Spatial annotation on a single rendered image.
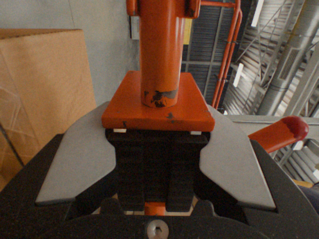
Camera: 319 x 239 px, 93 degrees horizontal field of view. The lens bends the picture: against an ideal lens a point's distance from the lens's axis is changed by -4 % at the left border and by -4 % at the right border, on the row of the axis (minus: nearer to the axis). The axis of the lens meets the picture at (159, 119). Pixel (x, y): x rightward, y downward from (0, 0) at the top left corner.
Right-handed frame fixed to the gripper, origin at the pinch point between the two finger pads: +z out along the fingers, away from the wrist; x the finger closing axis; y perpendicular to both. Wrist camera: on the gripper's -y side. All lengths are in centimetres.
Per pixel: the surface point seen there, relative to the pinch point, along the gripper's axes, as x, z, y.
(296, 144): 189, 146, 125
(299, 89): 190, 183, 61
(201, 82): 312, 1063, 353
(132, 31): -109, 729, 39
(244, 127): 72, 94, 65
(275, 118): 104, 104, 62
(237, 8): 309, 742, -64
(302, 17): 358, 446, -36
